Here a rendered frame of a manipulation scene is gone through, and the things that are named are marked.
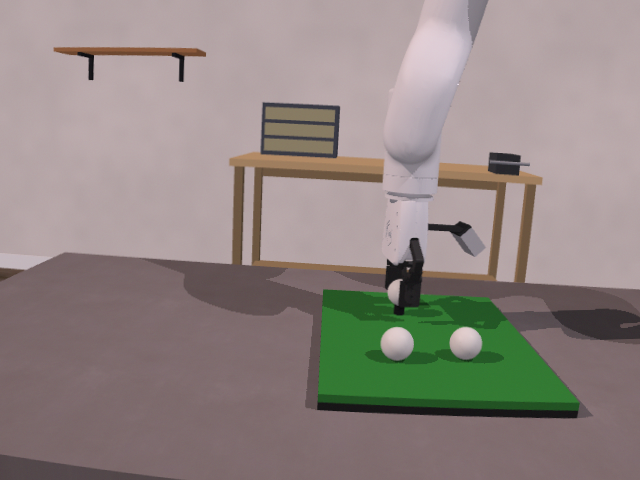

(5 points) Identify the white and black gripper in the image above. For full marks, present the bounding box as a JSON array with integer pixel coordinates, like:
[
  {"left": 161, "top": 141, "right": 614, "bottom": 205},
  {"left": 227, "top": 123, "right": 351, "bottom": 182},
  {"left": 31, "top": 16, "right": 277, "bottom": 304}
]
[{"left": 382, "top": 192, "right": 434, "bottom": 307}]

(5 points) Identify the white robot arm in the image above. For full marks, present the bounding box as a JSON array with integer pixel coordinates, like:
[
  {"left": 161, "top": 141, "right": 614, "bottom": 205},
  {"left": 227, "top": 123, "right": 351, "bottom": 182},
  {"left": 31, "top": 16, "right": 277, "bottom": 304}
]
[{"left": 382, "top": 0, "right": 488, "bottom": 257}]

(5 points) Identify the green mat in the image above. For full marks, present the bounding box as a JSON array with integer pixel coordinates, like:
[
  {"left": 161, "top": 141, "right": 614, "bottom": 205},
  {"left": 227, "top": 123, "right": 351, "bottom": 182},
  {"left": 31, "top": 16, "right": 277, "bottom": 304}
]
[{"left": 317, "top": 289, "right": 580, "bottom": 418}]

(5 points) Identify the white ball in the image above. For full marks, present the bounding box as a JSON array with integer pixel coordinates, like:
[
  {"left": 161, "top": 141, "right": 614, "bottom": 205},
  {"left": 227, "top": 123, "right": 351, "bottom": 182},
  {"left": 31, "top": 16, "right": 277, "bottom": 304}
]
[
  {"left": 387, "top": 279, "right": 403, "bottom": 306},
  {"left": 449, "top": 327, "right": 482, "bottom": 360},
  {"left": 381, "top": 327, "right": 414, "bottom": 361}
]

